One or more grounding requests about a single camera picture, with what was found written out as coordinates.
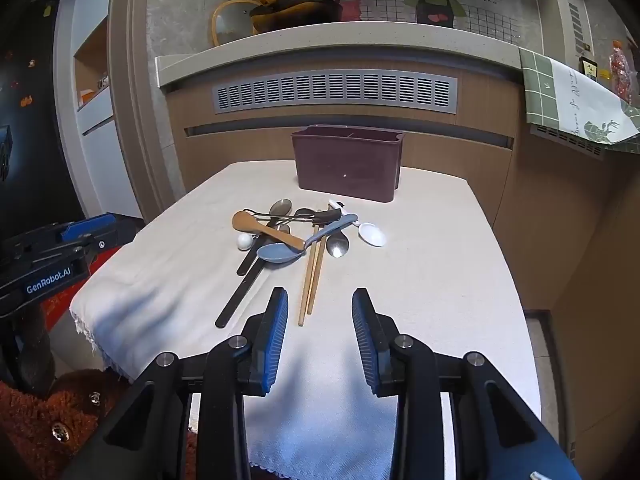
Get black pan with yellow handle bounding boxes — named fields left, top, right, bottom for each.
left=223, top=0, right=344, bottom=36

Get white wall vent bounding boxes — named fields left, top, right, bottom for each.
left=567, top=2, right=587, bottom=54

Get wooden chopstick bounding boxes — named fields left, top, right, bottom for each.
left=306, top=238, right=329, bottom=315
left=298, top=238, right=322, bottom=327

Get brown fuzzy garment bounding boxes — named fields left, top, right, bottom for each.
left=0, top=369, right=201, bottom=480

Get blue-grey plastic spoon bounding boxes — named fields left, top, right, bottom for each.
left=256, top=214, right=360, bottom=265

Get short grey vent grille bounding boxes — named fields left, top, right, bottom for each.
left=530, top=122, right=606, bottom=161

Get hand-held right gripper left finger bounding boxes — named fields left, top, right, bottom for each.
left=60, top=287, right=290, bottom=480

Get white spoon with handle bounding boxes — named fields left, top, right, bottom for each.
left=328, top=200, right=389, bottom=248

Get long grey vent grille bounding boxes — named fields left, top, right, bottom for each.
left=212, top=72, right=459, bottom=115

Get black refrigerator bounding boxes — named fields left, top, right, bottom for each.
left=0, top=0, right=108, bottom=243

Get black chopsticks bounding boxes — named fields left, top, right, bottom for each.
left=215, top=224, right=292, bottom=329

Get shiny metal spoon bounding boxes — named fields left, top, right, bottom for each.
left=321, top=232, right=351, bottom=259

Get dark sauce bottle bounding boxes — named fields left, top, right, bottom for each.
left=578, top=45, right=601, bottom=82

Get brown wooden spoon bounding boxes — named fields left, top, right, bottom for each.
left=232, top=211, right=306, bottom=251

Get yellow-rimmed glass lid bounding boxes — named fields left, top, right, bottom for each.
left=211, top=0, right=262, bottom=49

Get white kitchen countertop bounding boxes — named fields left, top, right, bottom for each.
left=155, top=21, right=524, bottom=92

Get white tablecloth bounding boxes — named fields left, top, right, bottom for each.
left=70, top=160, right=544, bottom=480

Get green checked towel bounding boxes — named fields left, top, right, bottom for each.
left=519, top=47, right=640, bottom=154

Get maroon plastic utensil holder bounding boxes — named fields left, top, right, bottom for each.
left=291, top=125, right=404, bottom=204

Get red snack packet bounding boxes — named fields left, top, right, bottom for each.
left=607, top=40, right=635, bottom=107

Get white shelf cabinet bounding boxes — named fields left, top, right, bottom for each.
left=52, top=0, right=147, bottom=222

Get black shovel-shaped spoon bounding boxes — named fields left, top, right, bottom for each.
left=243, top=208, right=342, bottom=227

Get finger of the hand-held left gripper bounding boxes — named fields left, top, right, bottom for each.
left=10, top=236, right=108, bottom=273
left=59, top=213, right=143, bottom=251

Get short black-handled metal spoon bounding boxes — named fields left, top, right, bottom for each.
left=236, top=198, right=294, bottom=277

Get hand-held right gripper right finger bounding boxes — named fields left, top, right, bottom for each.
left=351, top=288, right=583, bottom=480

